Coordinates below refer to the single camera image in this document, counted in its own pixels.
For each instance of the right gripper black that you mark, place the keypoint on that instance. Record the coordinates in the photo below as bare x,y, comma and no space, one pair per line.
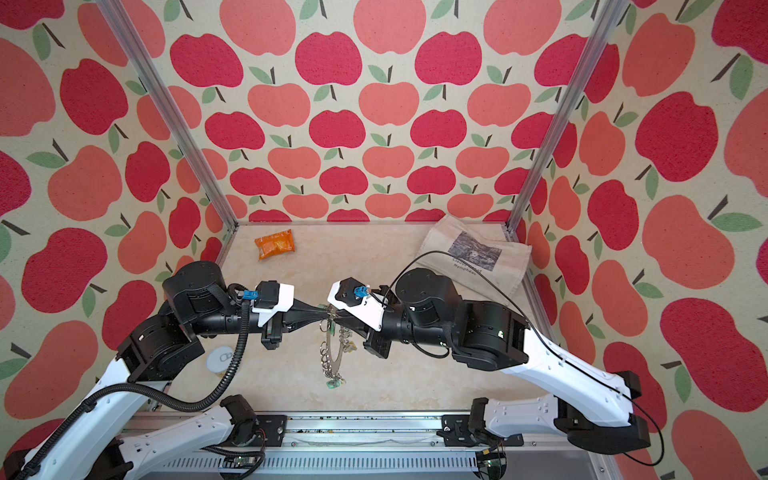
371,343

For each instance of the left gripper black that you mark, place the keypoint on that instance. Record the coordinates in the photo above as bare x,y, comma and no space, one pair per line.
301,315

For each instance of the metal ring plate with keyrings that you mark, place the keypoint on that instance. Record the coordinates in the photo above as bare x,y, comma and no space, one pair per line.
337,341

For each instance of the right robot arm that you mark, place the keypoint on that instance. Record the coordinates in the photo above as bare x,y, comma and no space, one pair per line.
592,409

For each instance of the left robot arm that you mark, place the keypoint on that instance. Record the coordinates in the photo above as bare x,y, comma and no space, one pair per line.
199,303

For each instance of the orange snack packet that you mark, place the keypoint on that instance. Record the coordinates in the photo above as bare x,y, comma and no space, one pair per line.
275,244

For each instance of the yellow white tin can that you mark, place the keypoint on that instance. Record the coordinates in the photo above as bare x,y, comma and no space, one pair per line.
218,360

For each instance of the canvas Monet tote bag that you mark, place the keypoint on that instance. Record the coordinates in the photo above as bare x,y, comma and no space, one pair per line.
493,269

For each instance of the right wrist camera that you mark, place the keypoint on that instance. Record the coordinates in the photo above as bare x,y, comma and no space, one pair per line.
357,299

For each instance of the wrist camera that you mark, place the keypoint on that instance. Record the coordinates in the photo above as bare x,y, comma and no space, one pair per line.
357,299
268,299

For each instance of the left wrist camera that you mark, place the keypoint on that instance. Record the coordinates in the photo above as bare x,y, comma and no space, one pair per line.
268,299

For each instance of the front aluminium rail base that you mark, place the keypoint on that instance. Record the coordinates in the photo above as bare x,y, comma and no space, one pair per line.
324,444

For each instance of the left aluminium frame post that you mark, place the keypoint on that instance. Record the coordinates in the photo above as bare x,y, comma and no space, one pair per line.
130,41

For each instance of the aluminium frame post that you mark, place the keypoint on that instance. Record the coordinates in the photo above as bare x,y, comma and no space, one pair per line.
603,29
130,41

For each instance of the right aluminium frame post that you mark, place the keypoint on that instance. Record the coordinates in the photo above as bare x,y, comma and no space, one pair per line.
603,29

